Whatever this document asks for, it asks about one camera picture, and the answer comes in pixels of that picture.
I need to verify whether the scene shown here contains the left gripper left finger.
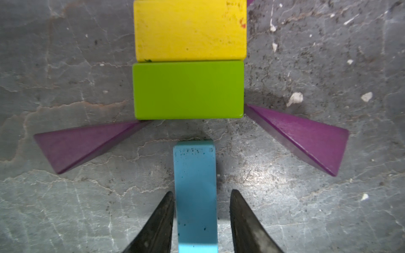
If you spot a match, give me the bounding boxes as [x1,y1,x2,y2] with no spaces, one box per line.
[124,191,175,253]

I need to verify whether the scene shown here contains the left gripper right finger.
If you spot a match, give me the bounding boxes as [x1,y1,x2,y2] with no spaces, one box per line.
[230,189,282,253]

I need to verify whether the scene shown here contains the light blue block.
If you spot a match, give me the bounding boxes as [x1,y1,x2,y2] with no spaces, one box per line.
[173,141,218,253]

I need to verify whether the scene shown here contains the green rectangular block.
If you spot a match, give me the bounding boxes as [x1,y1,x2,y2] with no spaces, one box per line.
[132,61,244,120]

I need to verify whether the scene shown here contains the yellow rectangular block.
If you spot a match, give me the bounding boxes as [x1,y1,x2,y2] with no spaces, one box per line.
[134,1,247,62]

